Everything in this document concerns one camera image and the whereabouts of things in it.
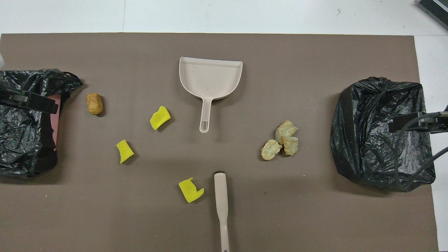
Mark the yellow sponge piece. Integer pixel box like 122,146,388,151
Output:
149,106,172,131
116,139,135,164
178,177,205,203

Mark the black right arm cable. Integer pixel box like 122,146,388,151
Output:
394,111,448,192

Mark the beige hand brush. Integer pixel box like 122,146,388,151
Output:
214,171,231,252

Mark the pink plastic bin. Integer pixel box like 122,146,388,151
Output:
47,94,62,152

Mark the black plastic trash bag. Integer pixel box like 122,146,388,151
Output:
0,69,84,177
330,76,436,193

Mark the brown table mat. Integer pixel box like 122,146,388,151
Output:
0,33,439,252

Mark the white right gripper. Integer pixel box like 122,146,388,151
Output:
388,112,448,134

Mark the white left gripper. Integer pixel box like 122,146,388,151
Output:
0,88,58,115

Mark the brown croquette toy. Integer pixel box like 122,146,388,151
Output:
86,93,104,116

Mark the beige plastic dustpan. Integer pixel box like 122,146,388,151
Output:
179,57,243,134

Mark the dark striped mat corner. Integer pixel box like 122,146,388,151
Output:
416,0,448,30

